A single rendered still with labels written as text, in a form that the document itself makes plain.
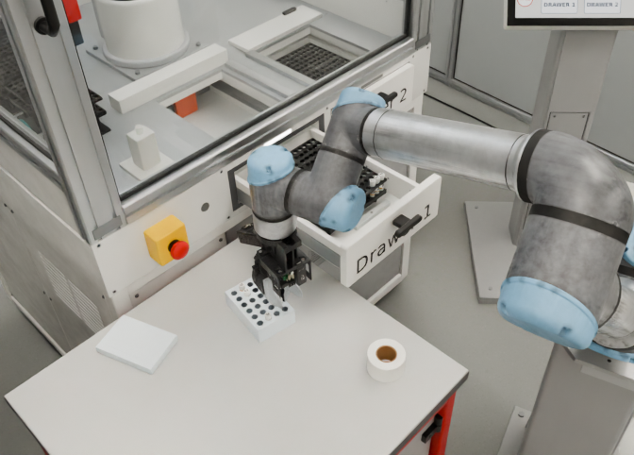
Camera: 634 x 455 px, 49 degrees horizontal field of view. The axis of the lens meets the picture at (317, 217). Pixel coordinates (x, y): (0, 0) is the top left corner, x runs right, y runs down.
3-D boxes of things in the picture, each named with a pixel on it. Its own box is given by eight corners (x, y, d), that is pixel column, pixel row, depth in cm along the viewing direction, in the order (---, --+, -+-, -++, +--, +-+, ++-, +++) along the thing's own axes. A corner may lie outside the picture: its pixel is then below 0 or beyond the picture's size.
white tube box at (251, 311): (295, 322, 135) (294, 310, 133) (259, 343, 132) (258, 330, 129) (261, 285, 143) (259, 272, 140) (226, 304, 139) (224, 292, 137)
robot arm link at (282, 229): (243, 205, 117) (283, 186, 120) (246, 225, 120) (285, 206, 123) (267, 229, 112) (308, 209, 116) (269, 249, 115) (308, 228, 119)
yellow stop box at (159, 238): (192, 250, 140) (187, 224, 135) (164, 269, 136) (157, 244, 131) (177, 238, 142) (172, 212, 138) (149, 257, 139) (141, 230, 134)
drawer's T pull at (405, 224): (423, 220, 136) (423, 214, 135) (398, 240, 132) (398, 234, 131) (408, 211, 138) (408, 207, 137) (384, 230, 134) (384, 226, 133)
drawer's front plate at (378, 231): (437, 214, 149) (442, 175, 141) (346, 289, 134) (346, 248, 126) (430, 211, 150) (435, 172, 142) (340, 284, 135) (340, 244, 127)
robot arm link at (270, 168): (280, 177, 104) (234, 161, 108) (285, 230, 112) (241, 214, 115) (307, 150, 109) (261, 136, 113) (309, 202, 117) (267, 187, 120)
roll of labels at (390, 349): (393, 389, 123) (394, 376, 121) (359, 372, 126) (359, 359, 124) (410, 362, 128) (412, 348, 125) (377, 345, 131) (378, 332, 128)
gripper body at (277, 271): (278, 300, 122) (273, 252, 114) (253, 272, 128) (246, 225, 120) (313, 281, 126) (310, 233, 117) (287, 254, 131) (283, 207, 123)
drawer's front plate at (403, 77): (411, 101, 182) (414, 64, 174) (337, 150, 167) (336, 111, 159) (407, 98, 183) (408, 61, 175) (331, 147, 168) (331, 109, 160)
